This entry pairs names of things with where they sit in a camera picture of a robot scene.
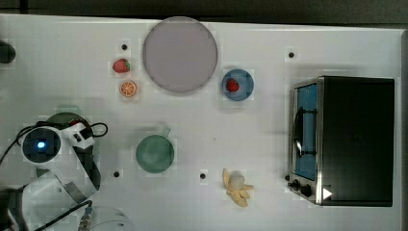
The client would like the red plush ketchup bottle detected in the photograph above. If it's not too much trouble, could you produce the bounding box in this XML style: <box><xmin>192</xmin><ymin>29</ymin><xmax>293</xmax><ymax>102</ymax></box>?
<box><xmin>69</xmin><ymin>119</ymin><xmax>83</xmax><ymax>126</ymax></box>

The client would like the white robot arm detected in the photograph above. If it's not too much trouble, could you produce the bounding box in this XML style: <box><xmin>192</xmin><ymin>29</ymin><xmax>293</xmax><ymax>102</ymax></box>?
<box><xmin>1</xmin><ymin>122</ymin><xmax>100</xmax><ymax>231</ymax></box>

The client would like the strawberry in bowl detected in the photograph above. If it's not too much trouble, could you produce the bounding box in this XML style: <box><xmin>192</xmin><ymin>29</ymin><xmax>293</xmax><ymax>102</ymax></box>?
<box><xmin>226</xmin><ymin>79</ymin><xmax>240</xmax><ymax>92</ymax></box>

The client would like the blue bowl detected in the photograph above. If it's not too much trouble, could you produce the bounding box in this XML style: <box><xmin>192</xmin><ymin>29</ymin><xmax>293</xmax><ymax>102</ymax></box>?
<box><xmin>221</xmin><ymin>69</ymin><xmax>255</xmax><ymax>101</ymax></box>

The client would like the green mug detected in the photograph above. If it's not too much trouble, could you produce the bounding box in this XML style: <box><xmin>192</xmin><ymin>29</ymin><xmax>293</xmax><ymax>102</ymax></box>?
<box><xmin>136</xmin><ymin>128</ymin><xmax>175</xmax><ymax>173</ymax></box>

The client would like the large grey plate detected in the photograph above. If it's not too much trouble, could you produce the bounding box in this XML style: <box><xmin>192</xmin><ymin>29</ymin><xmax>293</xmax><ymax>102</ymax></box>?
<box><xmin>142</xmin><ymin>16</ymin><xmax>217</xmax><ymax>93</ymax></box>

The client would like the peeled banana toy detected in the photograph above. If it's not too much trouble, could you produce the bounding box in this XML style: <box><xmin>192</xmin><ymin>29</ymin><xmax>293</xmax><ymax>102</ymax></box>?
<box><xmin>222</xmin><ymin>168</ymin><xmax>254</xmax><ymax>208</ymax></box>

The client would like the orange slice toy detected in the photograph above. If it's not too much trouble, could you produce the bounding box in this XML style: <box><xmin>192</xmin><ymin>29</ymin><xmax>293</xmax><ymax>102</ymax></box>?
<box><xmin>119</xmin><ymin>81</ymin><xmax>138</xmax><ymax>97</ymax></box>

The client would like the strawberry on table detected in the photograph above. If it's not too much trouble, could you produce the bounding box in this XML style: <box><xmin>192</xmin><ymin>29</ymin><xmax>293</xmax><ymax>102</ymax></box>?
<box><xmin>113</xmin><ymin>59</ymin><xmax>131</xmax><ymax>73</ymax></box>

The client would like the black toaster oven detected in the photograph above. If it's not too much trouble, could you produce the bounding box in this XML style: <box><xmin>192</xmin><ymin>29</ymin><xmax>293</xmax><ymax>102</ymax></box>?
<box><xmin>286</xmin><ymin>76</ymin><xmax>395</xmax><ymax>207</ymax></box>

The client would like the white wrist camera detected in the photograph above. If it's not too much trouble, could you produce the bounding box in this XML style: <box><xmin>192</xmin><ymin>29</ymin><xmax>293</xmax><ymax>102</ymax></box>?
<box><xmin>62</xmin><ymin>122</ymin><xmax>94</xmax><ymax>149</ymax></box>

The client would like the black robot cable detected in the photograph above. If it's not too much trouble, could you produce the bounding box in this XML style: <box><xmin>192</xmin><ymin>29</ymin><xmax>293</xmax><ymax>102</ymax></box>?
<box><xmin>0</xmin><ymin>120</ymin><xmax>109</xmax><ymax>231</ymax></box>

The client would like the black cylinder post far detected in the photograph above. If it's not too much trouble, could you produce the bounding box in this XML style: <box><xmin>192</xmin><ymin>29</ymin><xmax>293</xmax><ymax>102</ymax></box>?
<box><xmin>0</xmin><ymin>40</ymin><xmax>16</xmax><ymax>64</ymax></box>

